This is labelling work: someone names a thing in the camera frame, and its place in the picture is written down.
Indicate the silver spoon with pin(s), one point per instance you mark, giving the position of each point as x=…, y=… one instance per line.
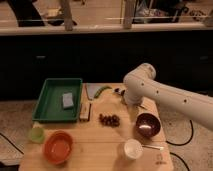
x=153, y=147

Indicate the small green cup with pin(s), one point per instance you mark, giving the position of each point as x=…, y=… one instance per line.
x=36, y=135

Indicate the dark red grape bunch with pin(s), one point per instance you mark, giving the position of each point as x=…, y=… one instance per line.
x=109, y=120

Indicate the red bowl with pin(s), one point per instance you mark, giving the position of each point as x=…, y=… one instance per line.
x=57, y=148

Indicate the green plastic tray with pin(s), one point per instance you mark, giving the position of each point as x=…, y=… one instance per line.
x=49, y=107

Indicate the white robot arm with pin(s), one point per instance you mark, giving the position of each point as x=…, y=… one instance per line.
x=140, y=83

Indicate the grey sponge block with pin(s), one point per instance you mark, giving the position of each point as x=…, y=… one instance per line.
x=67, y=100

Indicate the metal measuring cup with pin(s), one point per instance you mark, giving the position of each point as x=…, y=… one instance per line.
x=119, y=92

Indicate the wooden table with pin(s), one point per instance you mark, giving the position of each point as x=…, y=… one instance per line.
x=96, y=147

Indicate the dark purple bowl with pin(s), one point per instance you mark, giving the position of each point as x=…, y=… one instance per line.
x=147, y=125

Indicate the white cup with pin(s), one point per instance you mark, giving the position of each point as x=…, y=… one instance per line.
x=131, y=149

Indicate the knife with grey blade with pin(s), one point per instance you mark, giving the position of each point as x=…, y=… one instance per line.
x=91, y=89

